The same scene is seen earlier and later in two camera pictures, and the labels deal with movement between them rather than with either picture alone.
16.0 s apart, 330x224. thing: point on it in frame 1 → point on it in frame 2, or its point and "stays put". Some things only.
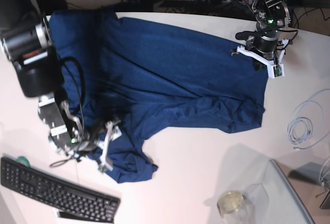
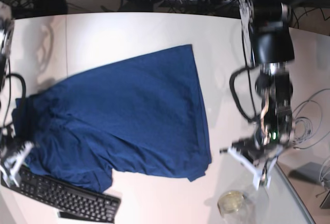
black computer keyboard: (73, 202) stays put
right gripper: (268, 45) → (265, 153)
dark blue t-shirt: (143, 76) → (145, 114)
